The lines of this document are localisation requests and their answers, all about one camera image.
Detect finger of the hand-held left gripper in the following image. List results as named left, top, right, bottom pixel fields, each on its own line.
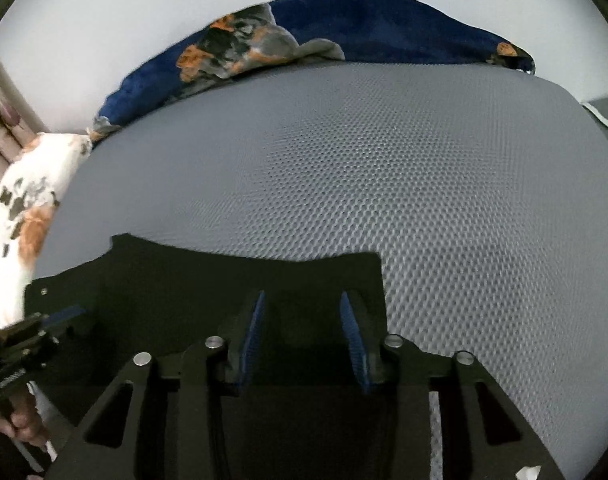
left=0, top=329, right=60, bottom=367
left=31, top=305, right=87, bottom=335

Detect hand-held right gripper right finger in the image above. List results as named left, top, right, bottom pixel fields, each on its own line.
left=340, top=290, right=567, bottom=480

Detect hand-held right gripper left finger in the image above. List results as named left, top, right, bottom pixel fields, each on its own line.
left=44, top=290, right=267, bottom=480

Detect black pants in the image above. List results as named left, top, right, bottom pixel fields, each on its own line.
left=21, top=232, right=435, bottom=480

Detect person's left hand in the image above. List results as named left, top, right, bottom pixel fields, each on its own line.
left=0, top=395, right=51, bottom=457

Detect white floral pillow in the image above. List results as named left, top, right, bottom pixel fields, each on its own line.
left=0, top=132, right=94, bottom=331

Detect grey mesh mat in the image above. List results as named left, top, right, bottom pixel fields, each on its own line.
left=31, top=60, right=608, bottom=480

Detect beige striped curtain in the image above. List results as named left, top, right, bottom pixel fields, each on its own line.
left=0, top=42, right=47, bottom=186

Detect blue floral blanket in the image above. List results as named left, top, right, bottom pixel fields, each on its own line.
left=86, top=0, right=536, bottom=143

